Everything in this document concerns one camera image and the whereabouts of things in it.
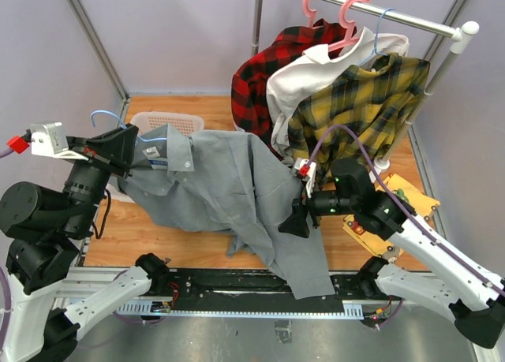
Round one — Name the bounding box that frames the pink plastic hanger right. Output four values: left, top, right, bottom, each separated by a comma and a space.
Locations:
328, 0, 370, 52

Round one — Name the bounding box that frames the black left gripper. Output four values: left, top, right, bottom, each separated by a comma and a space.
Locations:
59, 122, 140, 233

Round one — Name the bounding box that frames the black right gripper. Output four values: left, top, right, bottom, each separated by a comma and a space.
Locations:
278, 178, 357, 237

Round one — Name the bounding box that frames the blue wire hanger with plaid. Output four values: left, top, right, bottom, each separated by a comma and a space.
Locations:
358, 7, 394, 66

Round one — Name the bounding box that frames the grey button-up shirt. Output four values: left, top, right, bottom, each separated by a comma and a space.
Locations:
111, 125, 335, 299

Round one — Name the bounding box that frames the white plastic laundry basket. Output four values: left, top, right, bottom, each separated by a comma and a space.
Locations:
107, 111, 204, 203

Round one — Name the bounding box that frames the white shirt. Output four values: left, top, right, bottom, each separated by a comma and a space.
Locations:
266, 28, 410, 165

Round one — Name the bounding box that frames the metal clothes rack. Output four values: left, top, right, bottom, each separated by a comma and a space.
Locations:
251, 0, 479, 181

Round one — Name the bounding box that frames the blue wire hanger of grey shirt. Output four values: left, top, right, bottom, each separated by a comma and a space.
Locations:
90, 110, 167, 143

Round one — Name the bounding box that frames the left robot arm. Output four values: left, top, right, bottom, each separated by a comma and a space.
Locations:
1, 122, 170, 361

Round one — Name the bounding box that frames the yellow plaid flannel shirt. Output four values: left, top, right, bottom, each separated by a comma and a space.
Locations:
288, 53, 431, 186

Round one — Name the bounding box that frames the pink plastic hanger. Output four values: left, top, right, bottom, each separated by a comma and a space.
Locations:
302, 0, 331, 28
328, 0, 370, 52

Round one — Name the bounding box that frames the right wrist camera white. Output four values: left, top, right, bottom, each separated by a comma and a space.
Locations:
294, 158, 316, 198

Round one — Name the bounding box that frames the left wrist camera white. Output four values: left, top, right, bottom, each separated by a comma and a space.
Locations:
29, 121, 88, 160

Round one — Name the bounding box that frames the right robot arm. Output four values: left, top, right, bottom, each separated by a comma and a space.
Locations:
279, 159, 504, 349

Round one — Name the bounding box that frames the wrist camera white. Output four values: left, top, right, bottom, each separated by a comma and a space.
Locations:
29, 121, 88, 160
294, 158, 316, 198

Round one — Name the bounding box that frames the red black plaid shirt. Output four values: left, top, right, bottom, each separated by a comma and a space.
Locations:
230, 19, 346, 145

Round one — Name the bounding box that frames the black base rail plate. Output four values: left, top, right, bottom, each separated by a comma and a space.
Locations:
146, 268, 389, 315

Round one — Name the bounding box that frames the pink plastic hanger left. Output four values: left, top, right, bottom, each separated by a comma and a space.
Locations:
302, 0, 331, 28

